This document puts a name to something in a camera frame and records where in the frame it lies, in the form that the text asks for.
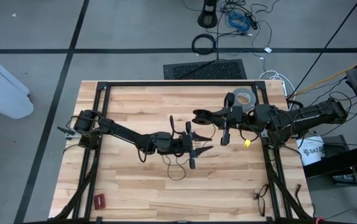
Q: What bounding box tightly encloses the black cord spool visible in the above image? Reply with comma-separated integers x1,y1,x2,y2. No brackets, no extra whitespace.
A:
192,108,213,126

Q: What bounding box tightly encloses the white cylindrical bin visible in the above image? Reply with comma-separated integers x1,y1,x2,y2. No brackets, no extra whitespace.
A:
0,43,35,120

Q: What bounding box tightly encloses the short black cable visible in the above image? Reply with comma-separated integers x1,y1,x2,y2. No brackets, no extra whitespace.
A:
294,184,302,207

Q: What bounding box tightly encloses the black power strip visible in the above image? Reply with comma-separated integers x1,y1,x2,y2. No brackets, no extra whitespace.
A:
246,14,259,30

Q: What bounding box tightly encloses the white floor cable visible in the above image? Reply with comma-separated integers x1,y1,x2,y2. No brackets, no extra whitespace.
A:
259,70,296,98

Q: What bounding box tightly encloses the small black cable loop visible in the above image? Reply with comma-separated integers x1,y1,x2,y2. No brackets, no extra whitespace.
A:
254,184,270,217

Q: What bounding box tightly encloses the grey duct tape roll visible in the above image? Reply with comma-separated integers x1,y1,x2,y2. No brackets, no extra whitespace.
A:
231,87,258,107

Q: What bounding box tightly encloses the black diagonal rig pole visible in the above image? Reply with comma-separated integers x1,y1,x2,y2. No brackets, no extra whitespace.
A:
290,0,357,98

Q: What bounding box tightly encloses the black floor vent grate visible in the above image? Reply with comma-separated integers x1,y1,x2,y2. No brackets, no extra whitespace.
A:
163,58,248,80

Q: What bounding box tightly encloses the black cable with yellow tag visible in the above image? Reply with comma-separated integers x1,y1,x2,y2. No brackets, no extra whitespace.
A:
238,126,261,149

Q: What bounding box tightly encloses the white printed paper sheet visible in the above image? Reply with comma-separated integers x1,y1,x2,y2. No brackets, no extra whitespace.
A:
296,136,327,167

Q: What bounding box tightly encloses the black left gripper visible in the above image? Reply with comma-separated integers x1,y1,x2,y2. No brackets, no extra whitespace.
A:
178,121,215,170

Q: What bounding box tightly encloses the blue coiled cable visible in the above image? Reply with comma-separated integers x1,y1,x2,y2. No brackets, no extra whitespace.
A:
228,12,252,32

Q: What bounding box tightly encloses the black table beam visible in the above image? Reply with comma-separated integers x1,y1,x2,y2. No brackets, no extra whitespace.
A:
302,140,357,179

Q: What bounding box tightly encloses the red screw bit box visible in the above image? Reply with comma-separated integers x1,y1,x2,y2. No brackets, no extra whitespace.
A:
93,193,107,211

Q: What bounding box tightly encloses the coiled black floor cable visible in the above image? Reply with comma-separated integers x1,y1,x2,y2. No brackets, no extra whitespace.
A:
192,33,218,56

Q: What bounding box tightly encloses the black aluminium table frame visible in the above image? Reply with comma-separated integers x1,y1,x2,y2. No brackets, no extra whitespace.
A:
50,80,316,224

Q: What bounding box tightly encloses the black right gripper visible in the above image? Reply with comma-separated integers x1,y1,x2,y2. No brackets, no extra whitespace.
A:
210,92,245,147

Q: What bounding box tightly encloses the black floor stand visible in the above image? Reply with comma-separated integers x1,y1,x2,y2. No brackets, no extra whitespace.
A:
197,0,219,29

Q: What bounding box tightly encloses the thin black cord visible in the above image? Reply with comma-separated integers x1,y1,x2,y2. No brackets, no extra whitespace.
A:
161,123,217,182

